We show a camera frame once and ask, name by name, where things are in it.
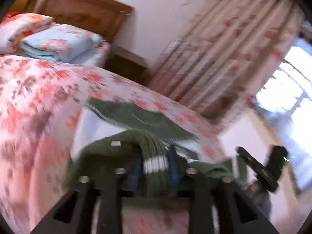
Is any green knit sweater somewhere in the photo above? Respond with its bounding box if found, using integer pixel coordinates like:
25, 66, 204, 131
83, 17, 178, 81
64, 98, 231, 211

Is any window with white grille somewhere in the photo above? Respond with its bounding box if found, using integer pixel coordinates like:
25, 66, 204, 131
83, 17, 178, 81
255, 37, 311, 192

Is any pink floral quilt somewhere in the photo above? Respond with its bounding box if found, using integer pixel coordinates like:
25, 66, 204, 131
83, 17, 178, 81
1, 55, 225, 233

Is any pink floral curtain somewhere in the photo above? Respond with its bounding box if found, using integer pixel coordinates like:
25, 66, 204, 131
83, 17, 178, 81
148, 0, 303, 127

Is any dark wooden nightstand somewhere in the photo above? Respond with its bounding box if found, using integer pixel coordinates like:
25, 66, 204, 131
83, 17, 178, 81
104, 47, 150, 85

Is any light blue floral pillow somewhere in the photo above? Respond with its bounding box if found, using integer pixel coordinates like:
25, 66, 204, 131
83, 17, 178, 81
19, 24, 103, 63

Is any orange floral folded blanket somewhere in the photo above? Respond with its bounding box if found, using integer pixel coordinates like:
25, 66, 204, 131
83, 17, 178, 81
1, 13, 54, 54

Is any dark wooden headboard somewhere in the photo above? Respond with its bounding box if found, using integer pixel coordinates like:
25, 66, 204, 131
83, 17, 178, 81
37, 0, 133, 43

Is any light wooden headboard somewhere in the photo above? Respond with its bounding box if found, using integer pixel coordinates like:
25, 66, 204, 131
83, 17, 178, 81
8, 0, 38, 13

